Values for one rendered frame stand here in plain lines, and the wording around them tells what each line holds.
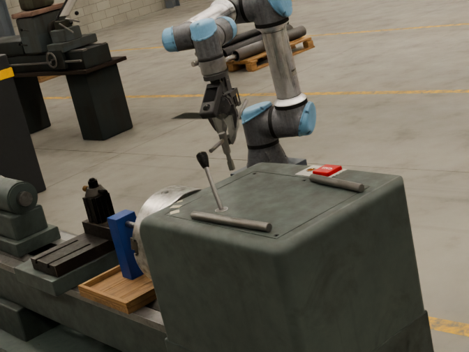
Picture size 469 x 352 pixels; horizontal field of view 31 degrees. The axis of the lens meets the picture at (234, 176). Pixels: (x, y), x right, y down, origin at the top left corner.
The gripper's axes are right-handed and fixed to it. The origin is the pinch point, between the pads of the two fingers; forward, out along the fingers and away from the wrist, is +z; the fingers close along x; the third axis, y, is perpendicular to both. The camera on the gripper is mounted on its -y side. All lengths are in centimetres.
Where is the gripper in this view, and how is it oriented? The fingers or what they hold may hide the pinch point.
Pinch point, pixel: (229, 140)
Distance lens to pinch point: 248.4
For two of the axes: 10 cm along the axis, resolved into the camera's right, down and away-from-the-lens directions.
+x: -9.1, 1.0, 4.1
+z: 2.4, 9.2, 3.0
